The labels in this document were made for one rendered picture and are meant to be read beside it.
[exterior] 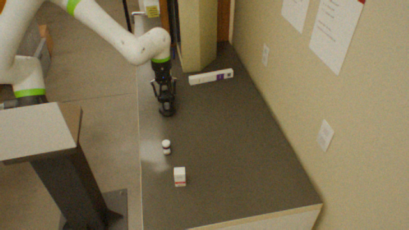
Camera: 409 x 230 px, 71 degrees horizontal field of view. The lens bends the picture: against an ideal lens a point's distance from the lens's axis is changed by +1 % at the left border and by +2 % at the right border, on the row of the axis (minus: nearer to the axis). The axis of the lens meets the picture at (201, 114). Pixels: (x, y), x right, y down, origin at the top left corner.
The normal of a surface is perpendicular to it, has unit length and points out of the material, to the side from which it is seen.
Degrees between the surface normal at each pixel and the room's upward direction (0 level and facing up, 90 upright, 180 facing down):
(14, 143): 90
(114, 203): 0
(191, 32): 90
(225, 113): 0
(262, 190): 0
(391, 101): 90
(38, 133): 90
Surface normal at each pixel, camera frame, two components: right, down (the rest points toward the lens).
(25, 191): -0.02, -0.75
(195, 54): 0.19, 0.65
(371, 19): -0.98, 0.14
